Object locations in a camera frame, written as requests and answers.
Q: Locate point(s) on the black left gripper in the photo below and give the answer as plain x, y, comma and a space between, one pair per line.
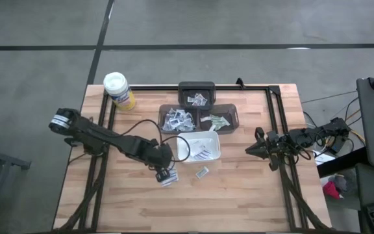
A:
162, 156

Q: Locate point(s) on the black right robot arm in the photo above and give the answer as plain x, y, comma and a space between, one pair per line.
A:
317, 133

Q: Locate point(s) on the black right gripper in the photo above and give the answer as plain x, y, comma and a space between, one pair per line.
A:
276, 144

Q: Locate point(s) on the white plastic bin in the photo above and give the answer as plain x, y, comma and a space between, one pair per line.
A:
213, 136

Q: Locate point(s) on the grey metal stand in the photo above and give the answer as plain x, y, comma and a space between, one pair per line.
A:
5, 160

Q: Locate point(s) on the yellow Lysol wipes canister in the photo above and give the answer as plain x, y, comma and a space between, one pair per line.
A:
119, 89

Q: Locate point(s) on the grey translucent plastic bin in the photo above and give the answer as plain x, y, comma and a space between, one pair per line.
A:
183, 87
232, 112
161, 112

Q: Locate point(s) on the white paper sheet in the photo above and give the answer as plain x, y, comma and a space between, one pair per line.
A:
323, 158

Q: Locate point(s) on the red and grey cloth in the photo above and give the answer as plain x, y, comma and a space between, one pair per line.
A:
330, 190

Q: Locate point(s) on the green print white packet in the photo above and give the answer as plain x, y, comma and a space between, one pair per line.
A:
216, 119
219, 126

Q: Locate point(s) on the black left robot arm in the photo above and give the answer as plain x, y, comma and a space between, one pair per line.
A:
109, 139

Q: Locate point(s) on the blue striped white packet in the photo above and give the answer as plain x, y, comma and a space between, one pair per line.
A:
198, 157
206, 152
173, 177

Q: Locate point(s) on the black desk crossbar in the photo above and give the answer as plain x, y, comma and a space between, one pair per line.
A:
339, 163

